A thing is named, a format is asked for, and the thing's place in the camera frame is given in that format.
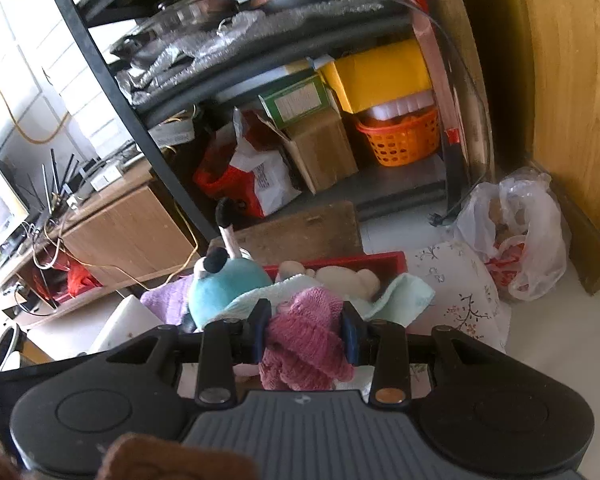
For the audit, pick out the red and white plastic bag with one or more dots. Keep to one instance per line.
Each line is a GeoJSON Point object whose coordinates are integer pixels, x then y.
{"type": "Point", "coordinates": [260, 175]}

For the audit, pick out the brown plush toy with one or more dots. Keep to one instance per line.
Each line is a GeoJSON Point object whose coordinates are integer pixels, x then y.
{"type": "Point", "coordinates": [170, 460]}

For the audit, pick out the yellow box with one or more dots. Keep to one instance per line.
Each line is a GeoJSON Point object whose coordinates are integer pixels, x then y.
{"type": "Point", "coordinates": [385, 75]}

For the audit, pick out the black router with antennas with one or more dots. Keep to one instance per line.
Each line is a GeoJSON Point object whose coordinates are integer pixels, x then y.
{"type": "Point", "coordinates": [60, 185]}

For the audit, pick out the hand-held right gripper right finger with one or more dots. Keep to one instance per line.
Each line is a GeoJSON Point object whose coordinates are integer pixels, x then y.
{"type": "Point", "coordinates": [351, 334]}

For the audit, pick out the purple cloth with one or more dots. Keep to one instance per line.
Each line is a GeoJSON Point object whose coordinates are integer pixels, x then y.
{"type": "Point", "coordinates": [167, 300]}

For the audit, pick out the orange plastic basket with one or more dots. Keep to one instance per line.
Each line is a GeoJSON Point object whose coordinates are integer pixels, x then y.
{"type": "Point", "coordinates": [405, 140]}

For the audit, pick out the wooden board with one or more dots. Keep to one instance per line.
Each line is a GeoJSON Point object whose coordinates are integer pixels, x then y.
{"type": "Point", "coordinates": [305, 232]}

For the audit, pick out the light green towel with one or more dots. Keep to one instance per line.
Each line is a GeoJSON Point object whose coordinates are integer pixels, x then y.
{"type": "Point", "coordinates": [405, 300]}

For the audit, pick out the red box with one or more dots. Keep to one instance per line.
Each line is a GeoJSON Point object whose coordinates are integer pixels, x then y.
{"type": "Point", "coordinates": [360, 262]}

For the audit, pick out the wooden TV cabinet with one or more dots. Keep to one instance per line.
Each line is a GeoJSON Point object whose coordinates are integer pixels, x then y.
{"type": "Point", "coordinates": [125, 230]}

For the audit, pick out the white plastic stool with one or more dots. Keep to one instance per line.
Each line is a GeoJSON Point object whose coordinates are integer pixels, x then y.
{"type": "Point", "coordinates": [125, 325]}

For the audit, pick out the pink knitted cloth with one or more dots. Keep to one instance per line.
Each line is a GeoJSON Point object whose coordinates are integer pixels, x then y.
{"type": "Point", "coordinates": [305, 340]}

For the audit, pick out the bubble wrap sheet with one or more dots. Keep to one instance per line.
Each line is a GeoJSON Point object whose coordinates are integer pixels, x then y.
{"type": "Point", "coordinates": [220, 45]}

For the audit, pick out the teal round plush toy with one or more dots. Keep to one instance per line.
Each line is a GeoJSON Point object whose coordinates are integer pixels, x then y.
{"type": "Point", "coordinates": [230, 290]}

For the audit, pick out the metal pot with lid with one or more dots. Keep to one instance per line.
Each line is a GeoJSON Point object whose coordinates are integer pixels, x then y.
{"type": "Point", "coordinates": [200, 10]}

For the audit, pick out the cream plush toy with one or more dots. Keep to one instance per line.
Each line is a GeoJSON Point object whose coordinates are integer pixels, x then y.
{"type": "Point", "coordinates": [347, 280]}

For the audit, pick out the red cloth bag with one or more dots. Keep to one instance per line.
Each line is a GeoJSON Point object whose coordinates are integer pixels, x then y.
{"type": "Point", "coordinates": [82, 280]}

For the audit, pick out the black metal shelf rack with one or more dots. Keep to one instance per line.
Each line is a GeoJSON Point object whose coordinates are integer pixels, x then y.
{"type": "Point", "coordinates": [130, 100]}

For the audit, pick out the brown cardboard box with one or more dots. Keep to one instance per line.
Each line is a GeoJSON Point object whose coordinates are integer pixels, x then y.
{"type": "Point", "coordinates": [325, 152]}

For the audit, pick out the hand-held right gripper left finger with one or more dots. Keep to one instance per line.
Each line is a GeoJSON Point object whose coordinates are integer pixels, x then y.
{"type": "Point", "coordinates": [260, 332]}

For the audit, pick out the green and white box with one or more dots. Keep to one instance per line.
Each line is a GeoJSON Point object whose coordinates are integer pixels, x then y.
{"type": "Point", "coordinates": [295, 102]}

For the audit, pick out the floral pillow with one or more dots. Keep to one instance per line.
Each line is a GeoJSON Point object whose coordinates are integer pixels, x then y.
{"type": "Point", "coordinates": [460, 290]}

